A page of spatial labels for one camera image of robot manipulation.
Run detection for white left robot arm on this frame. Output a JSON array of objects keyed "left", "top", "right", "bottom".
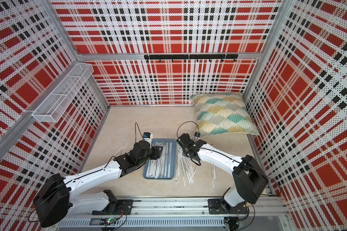
[{"left": 33, "top": 140, "right": 163, "bottom": 228}]

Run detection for black hook rail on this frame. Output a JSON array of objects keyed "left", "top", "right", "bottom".
[{"left": 144, "top": 54, "right": 239, "bottom": 61}]

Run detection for white straw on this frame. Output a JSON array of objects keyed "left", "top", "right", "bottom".
[
  {"left": 115, "top": 146, "right": 125, "bottom": 157},
  {"left": 211, "top": 164, "right": 216, "bottom": 188},
  {"left": 175, "top": 145, "right": 189, "bottom": 188},
  {"left": 167, "top": 142, "right": 176, "bottom": 179},
  {"left": 188, "top": 159, "right": 198, "bottom": 185},
  {"left": 162, "top": 142, "right": 172, "bottom": 179},
  {"left": 146, "top": 160, "right": 157, "bottom": 178}
]

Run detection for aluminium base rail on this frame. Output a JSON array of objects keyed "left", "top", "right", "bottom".
[{"left": 49, "top": 197, "right": 294, "bottom": 231}]

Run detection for blue storage box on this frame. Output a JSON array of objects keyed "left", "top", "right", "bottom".
[{"left": 143, "top": 139, "right": 177, "bottom": 180}]

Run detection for geometric patterned cushion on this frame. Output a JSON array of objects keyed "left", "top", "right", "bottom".
[{"left": 191, "top": 92, "right": 259, "bottom": 136}]

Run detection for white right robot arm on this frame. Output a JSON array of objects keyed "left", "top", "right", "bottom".
[{"left": 176, "top": 133, "right": 269, "bottom": 208}]

